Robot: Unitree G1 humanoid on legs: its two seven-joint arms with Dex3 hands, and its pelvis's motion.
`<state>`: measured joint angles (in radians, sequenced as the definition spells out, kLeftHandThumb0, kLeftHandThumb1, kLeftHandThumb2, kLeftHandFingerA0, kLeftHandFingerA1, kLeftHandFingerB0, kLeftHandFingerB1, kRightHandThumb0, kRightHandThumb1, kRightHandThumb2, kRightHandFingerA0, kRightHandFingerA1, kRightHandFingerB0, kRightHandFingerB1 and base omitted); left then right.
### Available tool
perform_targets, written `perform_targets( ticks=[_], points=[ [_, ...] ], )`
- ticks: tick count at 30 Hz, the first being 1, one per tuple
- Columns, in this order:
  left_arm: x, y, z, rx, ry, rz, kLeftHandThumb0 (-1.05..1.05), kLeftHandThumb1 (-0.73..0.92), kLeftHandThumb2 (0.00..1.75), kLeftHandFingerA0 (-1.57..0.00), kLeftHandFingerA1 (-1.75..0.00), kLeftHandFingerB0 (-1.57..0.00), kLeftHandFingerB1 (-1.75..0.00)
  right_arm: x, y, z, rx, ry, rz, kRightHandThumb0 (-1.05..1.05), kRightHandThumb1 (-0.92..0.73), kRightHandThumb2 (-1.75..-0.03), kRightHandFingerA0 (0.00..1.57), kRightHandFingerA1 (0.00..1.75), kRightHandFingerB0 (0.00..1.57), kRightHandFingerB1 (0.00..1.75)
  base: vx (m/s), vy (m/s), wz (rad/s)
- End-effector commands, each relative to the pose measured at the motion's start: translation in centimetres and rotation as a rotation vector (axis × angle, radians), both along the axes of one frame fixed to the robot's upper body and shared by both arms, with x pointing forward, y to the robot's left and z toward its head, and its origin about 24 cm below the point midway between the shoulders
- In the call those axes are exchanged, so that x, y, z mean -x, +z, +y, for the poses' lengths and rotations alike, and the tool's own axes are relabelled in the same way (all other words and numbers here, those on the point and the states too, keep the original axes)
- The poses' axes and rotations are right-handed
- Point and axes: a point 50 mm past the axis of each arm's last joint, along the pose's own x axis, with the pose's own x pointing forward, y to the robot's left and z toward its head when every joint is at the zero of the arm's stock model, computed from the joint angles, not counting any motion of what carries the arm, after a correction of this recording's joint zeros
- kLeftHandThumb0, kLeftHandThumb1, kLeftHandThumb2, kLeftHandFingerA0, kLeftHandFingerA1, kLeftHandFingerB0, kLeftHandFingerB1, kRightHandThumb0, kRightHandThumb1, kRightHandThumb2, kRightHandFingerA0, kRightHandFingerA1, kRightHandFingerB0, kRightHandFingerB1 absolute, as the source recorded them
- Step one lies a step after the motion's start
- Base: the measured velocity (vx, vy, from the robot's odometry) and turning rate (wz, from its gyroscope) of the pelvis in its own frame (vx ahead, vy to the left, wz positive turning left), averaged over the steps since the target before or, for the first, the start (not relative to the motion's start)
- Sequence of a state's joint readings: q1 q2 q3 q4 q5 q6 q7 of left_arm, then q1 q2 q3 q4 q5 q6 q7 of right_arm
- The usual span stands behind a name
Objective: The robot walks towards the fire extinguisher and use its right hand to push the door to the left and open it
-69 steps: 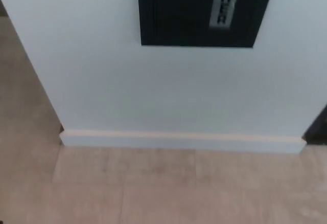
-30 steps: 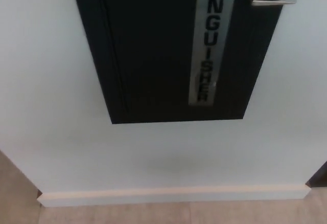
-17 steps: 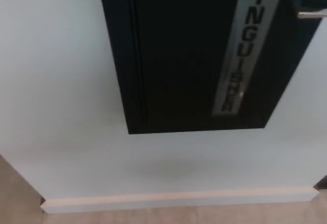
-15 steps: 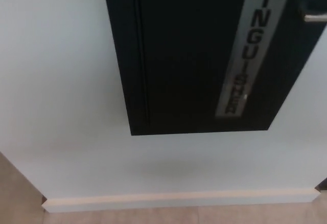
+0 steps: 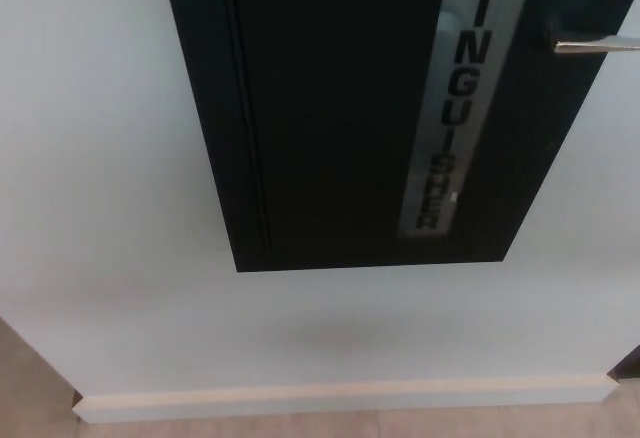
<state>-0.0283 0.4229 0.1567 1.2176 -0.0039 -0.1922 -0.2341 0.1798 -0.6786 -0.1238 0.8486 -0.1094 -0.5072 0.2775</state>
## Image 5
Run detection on black extinguisher cabinet door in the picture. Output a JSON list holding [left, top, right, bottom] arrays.
[[224, 0, 626, 272]]

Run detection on white wall baseboard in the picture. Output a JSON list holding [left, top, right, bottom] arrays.
[[72, 375, 621, 424]]

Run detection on silver lever door handle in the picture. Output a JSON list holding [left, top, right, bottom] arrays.
[[544, 25, 640, 55]]

